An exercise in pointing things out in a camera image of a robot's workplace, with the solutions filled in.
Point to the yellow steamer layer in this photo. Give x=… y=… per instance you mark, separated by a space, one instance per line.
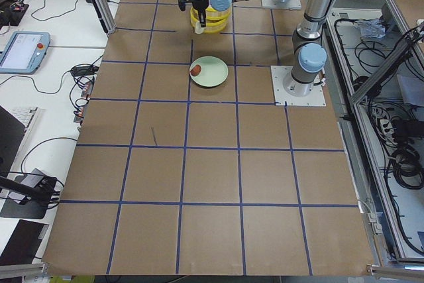
x=212 y=27
x=211 y=14

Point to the white keyboard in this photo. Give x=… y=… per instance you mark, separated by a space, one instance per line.
x=28 y=116

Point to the black power adapter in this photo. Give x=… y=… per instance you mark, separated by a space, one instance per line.
x=85 y=70

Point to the white power strip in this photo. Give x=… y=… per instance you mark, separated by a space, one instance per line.
x=384 y=125

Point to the yellow bottom steamer layer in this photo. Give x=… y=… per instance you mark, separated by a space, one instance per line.
x=212 y=27

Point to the black camera stand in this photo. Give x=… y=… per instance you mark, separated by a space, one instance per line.
x=29 y=194

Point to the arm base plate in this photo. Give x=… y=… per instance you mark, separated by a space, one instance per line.
x=288 y=92
x=282 y=4

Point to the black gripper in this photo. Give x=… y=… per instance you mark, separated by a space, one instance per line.
x=199 y=4

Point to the light green plate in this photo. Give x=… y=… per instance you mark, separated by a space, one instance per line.
x=213 y=71

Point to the white bun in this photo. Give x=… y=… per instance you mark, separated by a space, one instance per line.
x=198 y=28

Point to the blue teach pendant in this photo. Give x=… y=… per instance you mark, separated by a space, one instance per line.
x=24 y=52

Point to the yellow top steamer layer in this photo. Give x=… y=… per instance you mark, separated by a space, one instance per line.
x=211 y=14

